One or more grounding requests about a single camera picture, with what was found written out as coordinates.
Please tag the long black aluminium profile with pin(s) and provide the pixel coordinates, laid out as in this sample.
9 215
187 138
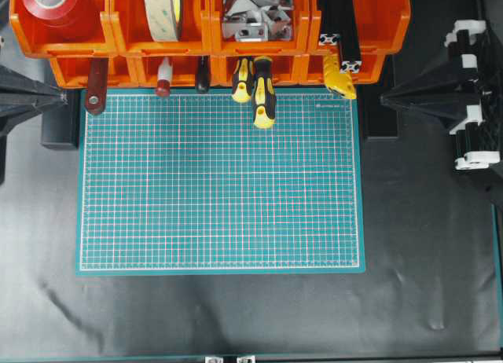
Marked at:
338 16

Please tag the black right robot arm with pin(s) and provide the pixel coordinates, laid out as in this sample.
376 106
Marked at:
465 95

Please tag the black rack base right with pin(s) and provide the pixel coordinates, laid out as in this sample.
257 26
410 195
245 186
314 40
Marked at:
378 122

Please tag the black rack base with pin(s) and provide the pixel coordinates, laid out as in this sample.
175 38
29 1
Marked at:
378 122
60 127

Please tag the black rack base left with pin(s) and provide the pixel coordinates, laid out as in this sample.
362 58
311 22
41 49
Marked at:
60 127

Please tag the green grid cutting mat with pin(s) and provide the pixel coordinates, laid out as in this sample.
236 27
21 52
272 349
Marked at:
189 186

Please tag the large yellow-black screwdriver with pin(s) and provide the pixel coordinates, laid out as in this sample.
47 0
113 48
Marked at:
264 98

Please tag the small yellow-black screwdriver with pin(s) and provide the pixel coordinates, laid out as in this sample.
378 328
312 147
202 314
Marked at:
243 80

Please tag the lower orange bin centre right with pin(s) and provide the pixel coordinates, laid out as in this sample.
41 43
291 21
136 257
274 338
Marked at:
286 70

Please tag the orange bin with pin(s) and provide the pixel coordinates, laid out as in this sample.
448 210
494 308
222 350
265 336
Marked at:
72 72
382 24
38 41
312 69
286 70
133 38
224 47
184 70

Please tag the yellow utility knife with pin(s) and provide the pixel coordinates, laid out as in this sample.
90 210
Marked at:
336 81

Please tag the white and red-capped tool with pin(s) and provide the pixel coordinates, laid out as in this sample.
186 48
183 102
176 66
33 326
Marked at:
164 78

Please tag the lower orange bin centre left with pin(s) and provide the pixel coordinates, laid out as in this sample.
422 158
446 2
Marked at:
184 70

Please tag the short black aluminium profile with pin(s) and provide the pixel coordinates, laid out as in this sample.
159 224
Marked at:
329 39

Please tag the pile of metal corner brackets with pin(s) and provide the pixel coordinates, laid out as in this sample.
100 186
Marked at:
257 20

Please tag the upper orange bin centre right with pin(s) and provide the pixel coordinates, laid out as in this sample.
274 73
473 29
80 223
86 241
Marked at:
224 47

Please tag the lower orange bin far right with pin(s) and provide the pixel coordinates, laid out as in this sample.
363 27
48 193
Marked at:
312 69

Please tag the upper orange bin centre left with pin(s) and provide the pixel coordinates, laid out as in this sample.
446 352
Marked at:
133 38

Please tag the upper orange bin far left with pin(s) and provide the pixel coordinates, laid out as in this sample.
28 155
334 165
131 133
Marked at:
38 41

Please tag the cream double-sided tape roll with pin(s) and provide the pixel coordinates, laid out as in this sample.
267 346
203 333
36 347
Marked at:
164 19

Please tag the lower orange bin far left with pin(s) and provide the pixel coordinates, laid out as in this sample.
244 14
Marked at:
72 72

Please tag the upper orange bin far right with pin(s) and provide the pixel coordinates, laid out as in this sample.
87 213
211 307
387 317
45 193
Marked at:
382 24

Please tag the red tape roll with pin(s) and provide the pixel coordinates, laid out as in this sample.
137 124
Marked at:
70 19

